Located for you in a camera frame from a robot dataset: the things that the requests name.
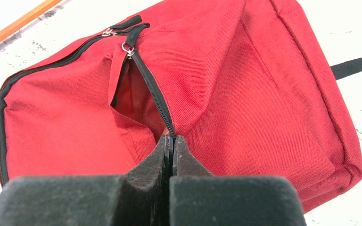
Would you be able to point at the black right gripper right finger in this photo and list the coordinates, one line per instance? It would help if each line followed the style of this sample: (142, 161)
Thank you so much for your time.
(184, 163)

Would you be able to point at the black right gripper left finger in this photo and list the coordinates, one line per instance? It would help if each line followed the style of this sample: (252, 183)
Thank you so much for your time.
(147, 192)

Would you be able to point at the red student backpack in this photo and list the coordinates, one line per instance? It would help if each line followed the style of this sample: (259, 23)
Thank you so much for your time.
(244, 81)

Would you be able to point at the orange wooden shelf rack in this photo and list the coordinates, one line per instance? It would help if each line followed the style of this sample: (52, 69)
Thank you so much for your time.
(27, 18)

